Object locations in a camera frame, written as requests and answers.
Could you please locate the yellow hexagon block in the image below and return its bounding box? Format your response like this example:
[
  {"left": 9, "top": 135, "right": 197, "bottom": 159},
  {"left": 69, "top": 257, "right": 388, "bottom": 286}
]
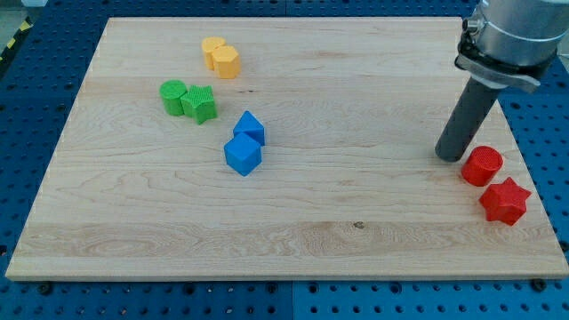
[{"left": 212, "top": 45, "right": 241, "bottom": 79}]

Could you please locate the green star block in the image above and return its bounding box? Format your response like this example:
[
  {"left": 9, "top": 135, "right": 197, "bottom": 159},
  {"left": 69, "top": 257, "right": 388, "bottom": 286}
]
[{"left": 180, "top": 85, "right": 218, "bottom": 124}]

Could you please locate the red star block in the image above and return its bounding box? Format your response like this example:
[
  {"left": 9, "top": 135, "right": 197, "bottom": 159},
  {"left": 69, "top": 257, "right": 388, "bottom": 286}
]
[{"left": 478, "top": 178, "right": 532, "bottom": 226}]

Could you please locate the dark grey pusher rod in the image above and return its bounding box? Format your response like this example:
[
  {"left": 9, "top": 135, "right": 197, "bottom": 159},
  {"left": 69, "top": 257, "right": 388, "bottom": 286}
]
[{"left": 435, "top": 77, "right": 501, "bottom": 163}]

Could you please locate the blue triangle block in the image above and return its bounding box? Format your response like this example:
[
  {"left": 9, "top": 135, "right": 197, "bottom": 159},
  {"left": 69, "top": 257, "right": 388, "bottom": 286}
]
[{"left": 233, "top": 110, "right": 266, "bottom": 146}]

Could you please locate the blue cube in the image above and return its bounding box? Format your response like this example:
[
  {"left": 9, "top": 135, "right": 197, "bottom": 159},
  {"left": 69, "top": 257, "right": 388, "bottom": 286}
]
[{"left": 224, "top": 133, "right": 261, "bottom": 176}]

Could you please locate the green cylinder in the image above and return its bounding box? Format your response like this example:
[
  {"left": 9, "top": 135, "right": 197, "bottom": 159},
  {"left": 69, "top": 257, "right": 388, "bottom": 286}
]
[{"left": 159, "top": 79, "right": 187, "bottom": 116}]

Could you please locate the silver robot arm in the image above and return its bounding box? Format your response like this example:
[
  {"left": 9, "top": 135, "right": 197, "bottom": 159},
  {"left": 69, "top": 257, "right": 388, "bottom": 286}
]
[{"left": 455, "top": 0, "right": 568, "bottom": 92}]

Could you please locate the yellow cylinder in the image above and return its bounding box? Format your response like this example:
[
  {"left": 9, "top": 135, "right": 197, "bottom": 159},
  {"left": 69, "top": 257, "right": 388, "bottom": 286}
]
[{"left": 201, "top": 36, "right": 226, "bottom": 70}]

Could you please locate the light wooden board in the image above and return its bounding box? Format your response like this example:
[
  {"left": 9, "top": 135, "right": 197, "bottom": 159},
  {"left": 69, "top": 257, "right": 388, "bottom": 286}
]
[{"left": 6, "top": 18, "right": 568, "bottom": 282}]

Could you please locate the red cylinder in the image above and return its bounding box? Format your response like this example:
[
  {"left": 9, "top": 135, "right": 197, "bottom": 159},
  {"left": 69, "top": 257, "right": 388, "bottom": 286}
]
[{"left": 461, "top": 146, "right": 503, "bottom": 187}]

